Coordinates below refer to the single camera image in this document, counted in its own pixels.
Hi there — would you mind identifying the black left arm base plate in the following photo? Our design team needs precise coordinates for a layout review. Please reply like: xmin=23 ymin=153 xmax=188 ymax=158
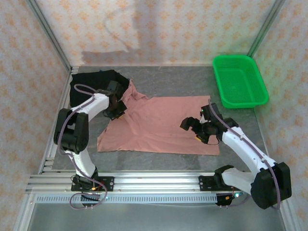
xmin=71 ymin=175 xmax=115 ymax=193

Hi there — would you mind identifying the slotted grey cable duct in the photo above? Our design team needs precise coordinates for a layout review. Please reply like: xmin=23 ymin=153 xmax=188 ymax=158
xmin=32 ymin=193 xmax=218 ymax=205

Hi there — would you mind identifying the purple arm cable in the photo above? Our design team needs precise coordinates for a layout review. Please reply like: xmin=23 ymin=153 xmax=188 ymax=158
xmin=208 ymin=100 xmax=282 ymax=210
xmin=58 ymin=84 xmax=108 ymax=210

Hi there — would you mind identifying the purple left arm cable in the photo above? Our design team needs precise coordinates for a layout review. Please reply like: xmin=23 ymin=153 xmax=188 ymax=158
xmin=58 ymin=84 xmax=108 ymax=210

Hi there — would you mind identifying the pink t-shirt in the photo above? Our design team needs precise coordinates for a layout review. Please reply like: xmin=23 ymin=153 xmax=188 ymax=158
xmin=97 ymin=79 xmax=221 ymax=157

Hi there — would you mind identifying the aluminium side rail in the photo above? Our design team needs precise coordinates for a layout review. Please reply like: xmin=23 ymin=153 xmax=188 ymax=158
xmin=37 ymin=66 xmax=80 ymax=174

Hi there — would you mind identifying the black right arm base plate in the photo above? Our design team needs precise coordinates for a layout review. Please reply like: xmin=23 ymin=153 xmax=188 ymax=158
xmin=198 ymin=175 xmax=226 ymax=193

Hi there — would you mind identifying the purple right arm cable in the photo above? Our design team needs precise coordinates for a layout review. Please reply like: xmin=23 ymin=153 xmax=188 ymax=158
xmin=208 ymin=100 xmax=282 ymax=210

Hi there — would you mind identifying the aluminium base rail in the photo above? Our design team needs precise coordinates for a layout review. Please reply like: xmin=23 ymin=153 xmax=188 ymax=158
xmin=25 ymin=171 xmax=251 ymax=193

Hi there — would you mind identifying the aluminium frame post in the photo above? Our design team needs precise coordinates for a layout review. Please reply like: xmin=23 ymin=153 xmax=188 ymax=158
xmin=25 ymin=0 xmax=80 ymax=73
xmin=247 ymin=0 xmax=286 ymax=57

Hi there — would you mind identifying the green plastic basket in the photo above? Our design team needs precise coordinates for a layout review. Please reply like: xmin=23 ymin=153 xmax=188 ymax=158
xmin=212 ymin=54 xmax=270 ymax=109

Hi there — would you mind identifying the black t-shirt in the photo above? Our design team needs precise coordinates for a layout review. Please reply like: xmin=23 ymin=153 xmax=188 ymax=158
xmin=69 ymin=69 xmax=130 ymax=109

